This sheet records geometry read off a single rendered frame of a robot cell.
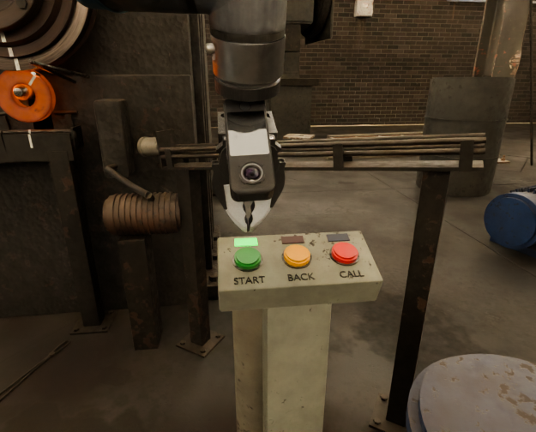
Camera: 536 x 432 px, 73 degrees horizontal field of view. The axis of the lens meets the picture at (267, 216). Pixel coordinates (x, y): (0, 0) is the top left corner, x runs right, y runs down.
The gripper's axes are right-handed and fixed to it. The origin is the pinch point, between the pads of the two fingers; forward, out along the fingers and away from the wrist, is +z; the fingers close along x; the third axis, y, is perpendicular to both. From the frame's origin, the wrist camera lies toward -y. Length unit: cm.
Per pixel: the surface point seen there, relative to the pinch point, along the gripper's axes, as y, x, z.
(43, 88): 75, 54, 9
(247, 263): -1.7, 0.2, 5.5
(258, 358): 0.0, -2.2, 36.1
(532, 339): 21, -102, 78
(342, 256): -1.5, -14.1, 5.5
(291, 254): -0.3, -6.4, 5.5
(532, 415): -21.9, -36.7, 16.9
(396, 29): 678, -332, 131
